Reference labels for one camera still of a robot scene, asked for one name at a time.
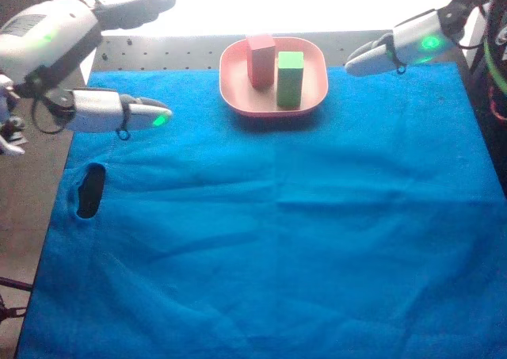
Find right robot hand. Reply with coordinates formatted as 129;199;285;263
344;0;498;78

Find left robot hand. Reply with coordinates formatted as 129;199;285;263
0;0;177;142

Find red block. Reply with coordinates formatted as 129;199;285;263
245;33;276;90

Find blue cloth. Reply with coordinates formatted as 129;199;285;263
17;63;507;359

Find pink square plate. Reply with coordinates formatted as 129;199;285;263
219;36;329;118

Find green block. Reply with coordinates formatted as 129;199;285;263
276;51;306;109

